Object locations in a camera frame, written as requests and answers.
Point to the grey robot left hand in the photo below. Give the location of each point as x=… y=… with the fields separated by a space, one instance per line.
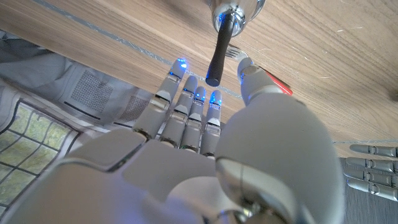
x=373 y=151

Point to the printed window backdrop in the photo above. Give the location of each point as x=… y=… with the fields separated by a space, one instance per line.
x=46 y=81

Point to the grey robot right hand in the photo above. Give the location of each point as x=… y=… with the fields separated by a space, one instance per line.
x=264 y=149

